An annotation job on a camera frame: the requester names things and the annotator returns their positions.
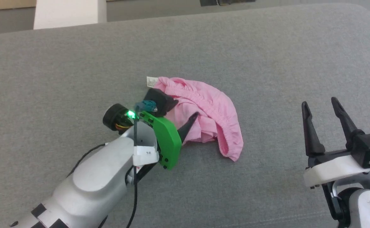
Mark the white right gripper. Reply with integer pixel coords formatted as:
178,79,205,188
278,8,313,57
302,97,370,189

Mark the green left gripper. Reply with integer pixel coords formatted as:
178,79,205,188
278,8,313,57
102,100,200,170

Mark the pink garment with white label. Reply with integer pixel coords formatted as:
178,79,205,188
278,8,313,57
146,76,244,162

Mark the grey fabric sofa cushion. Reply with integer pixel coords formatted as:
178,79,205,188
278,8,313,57
0,3,370,228

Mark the dark flat object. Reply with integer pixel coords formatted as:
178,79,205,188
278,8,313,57
200,0,256,7

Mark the white block furniture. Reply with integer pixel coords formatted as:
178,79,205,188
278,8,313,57
34,0,107,30

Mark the light wooden board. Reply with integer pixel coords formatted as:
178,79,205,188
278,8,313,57
0,0,37,12

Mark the black cable with teal plug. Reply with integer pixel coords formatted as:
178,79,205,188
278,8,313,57
126,100,159,228

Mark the thin black cable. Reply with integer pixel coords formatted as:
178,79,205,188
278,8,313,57
67,143,109,177

